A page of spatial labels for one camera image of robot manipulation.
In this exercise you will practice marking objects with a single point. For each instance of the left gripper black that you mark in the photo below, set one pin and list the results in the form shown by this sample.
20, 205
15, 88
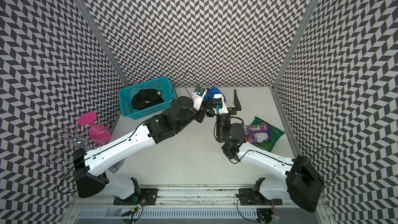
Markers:
201, 113

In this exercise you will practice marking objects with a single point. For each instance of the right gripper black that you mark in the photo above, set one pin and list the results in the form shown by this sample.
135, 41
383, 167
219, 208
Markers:
237, 105

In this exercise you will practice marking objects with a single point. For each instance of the blue baseball cap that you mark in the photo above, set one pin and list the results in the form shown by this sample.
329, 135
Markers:
211, 92

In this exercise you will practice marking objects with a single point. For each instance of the black baseball cap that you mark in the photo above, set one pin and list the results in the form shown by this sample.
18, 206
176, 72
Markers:
146, 98

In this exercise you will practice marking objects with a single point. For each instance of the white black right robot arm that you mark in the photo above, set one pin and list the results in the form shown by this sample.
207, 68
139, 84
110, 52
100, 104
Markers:
300, 181

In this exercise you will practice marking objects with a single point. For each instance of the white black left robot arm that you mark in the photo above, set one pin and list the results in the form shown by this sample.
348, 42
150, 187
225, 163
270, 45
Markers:
92, 172

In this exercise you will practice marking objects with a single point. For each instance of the purple snack packet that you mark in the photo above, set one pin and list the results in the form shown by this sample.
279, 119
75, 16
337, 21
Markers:
257, 133

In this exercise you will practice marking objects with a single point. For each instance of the green snack bag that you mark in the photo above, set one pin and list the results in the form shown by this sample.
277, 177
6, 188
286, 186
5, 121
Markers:
273, 134

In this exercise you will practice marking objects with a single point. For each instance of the teal plastic basket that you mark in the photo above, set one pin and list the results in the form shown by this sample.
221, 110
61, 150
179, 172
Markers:
161, 84

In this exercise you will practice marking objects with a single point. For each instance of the pink goblet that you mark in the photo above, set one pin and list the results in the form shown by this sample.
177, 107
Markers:
97, 130

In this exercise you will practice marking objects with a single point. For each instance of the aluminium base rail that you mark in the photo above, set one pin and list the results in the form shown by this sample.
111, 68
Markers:
191, 205

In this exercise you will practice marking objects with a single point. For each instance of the silver wire rack stand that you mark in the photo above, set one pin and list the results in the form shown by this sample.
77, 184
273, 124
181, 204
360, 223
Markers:
74, 141

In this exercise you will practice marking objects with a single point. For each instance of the aluminium corner post right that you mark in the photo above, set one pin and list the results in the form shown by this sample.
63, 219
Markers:
296, 41

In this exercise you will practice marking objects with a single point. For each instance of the aluminium corner post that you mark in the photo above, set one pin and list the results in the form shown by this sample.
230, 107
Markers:
296, 41
101, 40

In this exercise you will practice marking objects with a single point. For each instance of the aluminium corner post left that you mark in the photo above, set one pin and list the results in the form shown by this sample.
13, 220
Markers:
101, 40

